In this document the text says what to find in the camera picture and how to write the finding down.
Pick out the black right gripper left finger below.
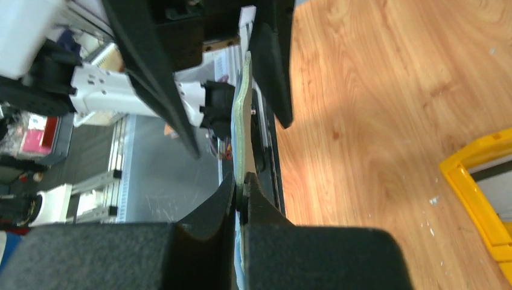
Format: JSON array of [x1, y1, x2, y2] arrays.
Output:
[[1, 174, 235, 289]]

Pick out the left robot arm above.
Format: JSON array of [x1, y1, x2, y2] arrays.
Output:
[[1, 1, 295, 161]]

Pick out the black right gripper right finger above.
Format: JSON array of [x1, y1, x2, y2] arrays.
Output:
[[243, 173, 412, 289]]

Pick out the white cards in bin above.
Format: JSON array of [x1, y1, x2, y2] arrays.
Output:
[[469, 160, 511, 222]]

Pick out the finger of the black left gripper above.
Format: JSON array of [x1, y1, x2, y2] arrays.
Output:
[[102, 1, 200, 158], [249, 0, 295, 128]]

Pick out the yellow bin with white cards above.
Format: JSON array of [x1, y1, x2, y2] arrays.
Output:
[[440, 129, 511, 281]]

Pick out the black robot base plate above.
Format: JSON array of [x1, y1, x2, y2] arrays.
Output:
[[251, 88, 286, 214]]

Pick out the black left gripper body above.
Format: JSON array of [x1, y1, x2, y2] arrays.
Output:
[[150, 0, 256, 71]]

